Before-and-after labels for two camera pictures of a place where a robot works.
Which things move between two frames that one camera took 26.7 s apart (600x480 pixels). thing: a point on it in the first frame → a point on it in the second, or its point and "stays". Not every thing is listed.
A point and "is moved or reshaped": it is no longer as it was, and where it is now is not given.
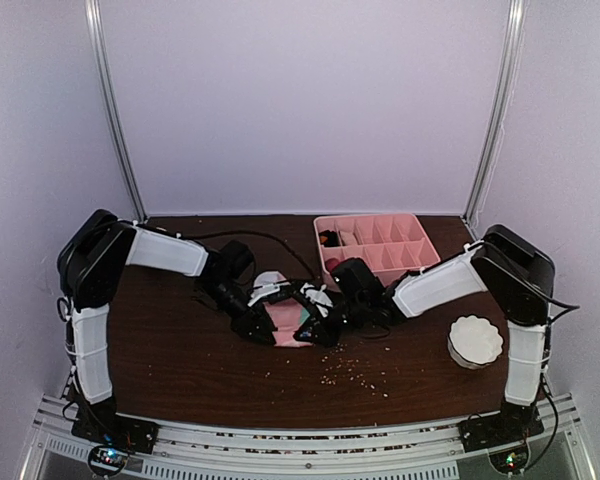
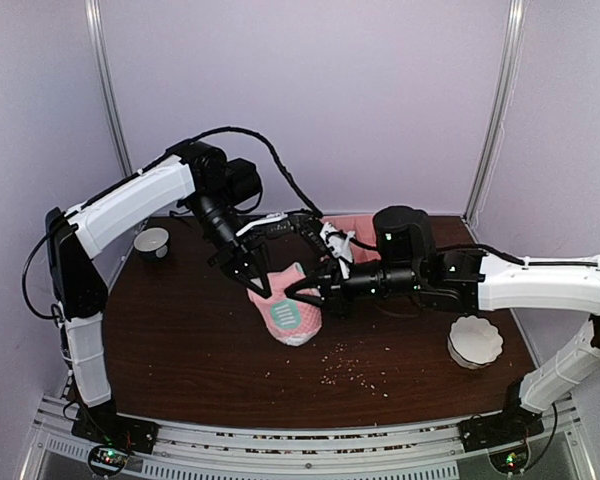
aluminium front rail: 428,452 stays
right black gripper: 322,335 → 321,299
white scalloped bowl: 474,342 stays
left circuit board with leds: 108,459 stays
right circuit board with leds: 510,461 stays
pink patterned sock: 286,316 is moved or reshaped
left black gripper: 252,319 → 237,255
